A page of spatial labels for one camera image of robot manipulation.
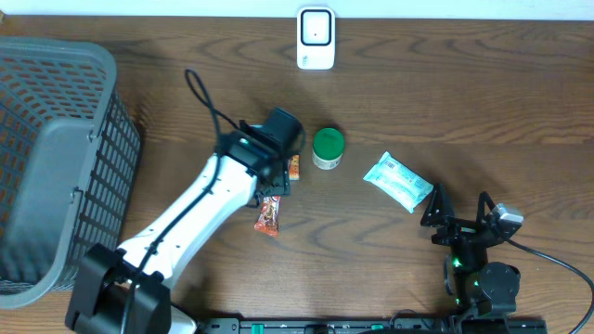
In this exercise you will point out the red chocolate bar wrapper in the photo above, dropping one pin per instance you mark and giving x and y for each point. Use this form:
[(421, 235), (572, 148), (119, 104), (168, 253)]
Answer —
[(267, 221)]

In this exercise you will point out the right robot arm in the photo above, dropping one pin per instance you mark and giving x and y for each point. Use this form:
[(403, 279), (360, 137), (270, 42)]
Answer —
[(484, 291)]

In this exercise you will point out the small orange snack box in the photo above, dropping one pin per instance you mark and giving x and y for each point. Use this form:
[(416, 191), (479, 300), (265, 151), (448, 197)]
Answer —
[(294, 168)]

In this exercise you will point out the green lid jar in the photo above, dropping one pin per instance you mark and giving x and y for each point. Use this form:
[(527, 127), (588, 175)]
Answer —
[(328, 147)]

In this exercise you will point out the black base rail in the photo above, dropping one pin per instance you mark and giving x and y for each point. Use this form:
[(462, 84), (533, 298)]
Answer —
[(401, 324)]

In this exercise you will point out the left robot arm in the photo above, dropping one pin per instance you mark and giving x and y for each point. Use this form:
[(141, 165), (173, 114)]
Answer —
[(128, 290)]

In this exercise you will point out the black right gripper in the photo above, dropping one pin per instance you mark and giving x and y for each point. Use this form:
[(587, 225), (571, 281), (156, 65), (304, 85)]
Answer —
[(457, 231)]

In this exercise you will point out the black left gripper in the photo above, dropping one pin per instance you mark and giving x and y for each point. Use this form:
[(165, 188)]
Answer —
[(279, 184)]

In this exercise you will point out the light blue tissue pack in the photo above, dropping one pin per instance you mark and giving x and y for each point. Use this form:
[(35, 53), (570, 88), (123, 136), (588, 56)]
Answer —
[(399, 182)]

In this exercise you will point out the grey plastic shopping basket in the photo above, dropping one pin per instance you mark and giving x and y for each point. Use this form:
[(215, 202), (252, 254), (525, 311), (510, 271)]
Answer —
[(69, 156)]

